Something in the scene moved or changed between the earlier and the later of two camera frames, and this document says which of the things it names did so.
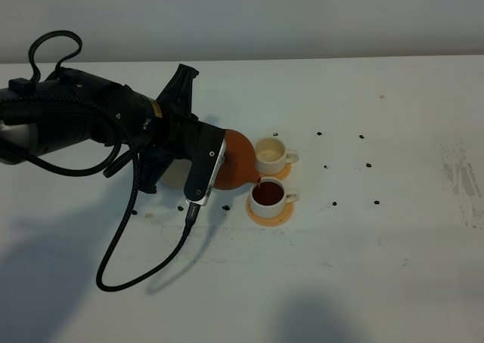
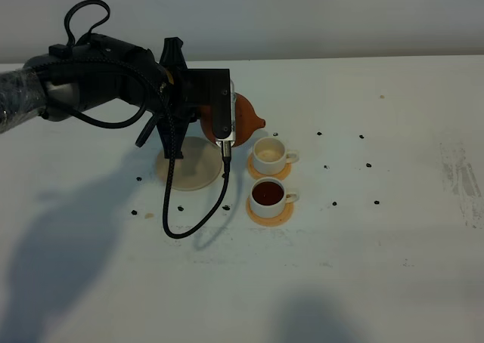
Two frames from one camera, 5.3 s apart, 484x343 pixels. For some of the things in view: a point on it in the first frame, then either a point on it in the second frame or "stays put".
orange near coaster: x=271 y=221 stays put
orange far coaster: x=283 y=174 stays put
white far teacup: x=271 y=156 stays put
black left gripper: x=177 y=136 to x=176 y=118
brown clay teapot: x=238 y=167 to x=246 y=120
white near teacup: x=268 y=197 stays put
